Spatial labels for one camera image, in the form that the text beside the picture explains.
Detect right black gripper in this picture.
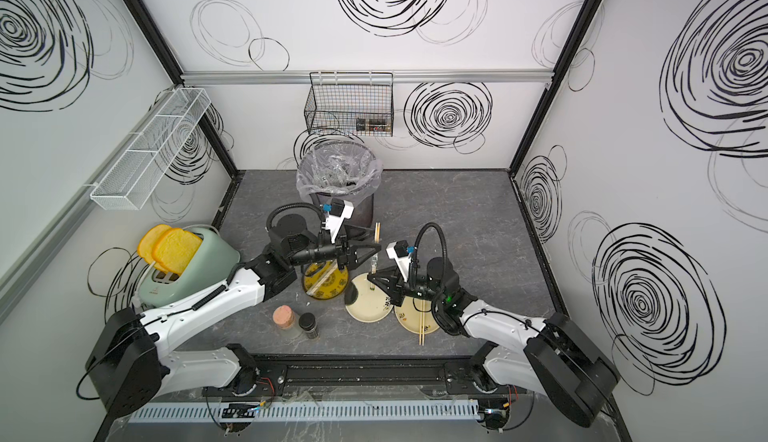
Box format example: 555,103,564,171
369,266,447,309

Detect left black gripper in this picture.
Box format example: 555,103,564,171
288,222,380,273

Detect chopsticks green tip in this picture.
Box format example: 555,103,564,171
370,221,381,274

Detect bamboo chopsticks pair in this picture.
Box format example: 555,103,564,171
418,300,425,346

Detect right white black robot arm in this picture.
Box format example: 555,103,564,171
368,222,621,427

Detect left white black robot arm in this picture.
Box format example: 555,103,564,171
84,199,381,420

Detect cream plate with flower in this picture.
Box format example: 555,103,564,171
344,273,392,323

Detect black mesh trash bin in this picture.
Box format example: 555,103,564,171
310,193,375,228

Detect cream plate red black marks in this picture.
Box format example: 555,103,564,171
394,297,440,335

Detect yellow patterned plate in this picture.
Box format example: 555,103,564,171
302,260,349,300

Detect clear plastic bin liner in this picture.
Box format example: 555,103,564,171
296,140,384,205

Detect black lid spice bottle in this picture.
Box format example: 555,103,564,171
299,313,319,340

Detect pink lid jar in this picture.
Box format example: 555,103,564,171
272,305,302,340

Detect mint green toaster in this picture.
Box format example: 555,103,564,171
138,226,241,308

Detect right yellow toast slice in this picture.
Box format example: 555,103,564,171
151,228,203,275

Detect yellow toast slice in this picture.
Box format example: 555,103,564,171
137,224,171,266
151,228,203,275

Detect left yellow toast slice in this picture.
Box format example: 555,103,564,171
137,224,171,266

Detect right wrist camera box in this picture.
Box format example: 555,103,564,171
386,240,415,283

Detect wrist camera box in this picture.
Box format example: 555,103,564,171
321,198,354,243
386,240,415,283

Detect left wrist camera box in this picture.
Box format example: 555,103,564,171
321,198,354,243

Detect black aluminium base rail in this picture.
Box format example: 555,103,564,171
203,354,529,398

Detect items in wire basket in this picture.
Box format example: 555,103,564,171
355,118,391,134

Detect white slotted cable duct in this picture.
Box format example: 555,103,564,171
129,400,481,424

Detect black wire wall basket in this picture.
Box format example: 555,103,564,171
304,71,395,137

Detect white wire wall shelf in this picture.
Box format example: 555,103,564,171
90,88,212,211

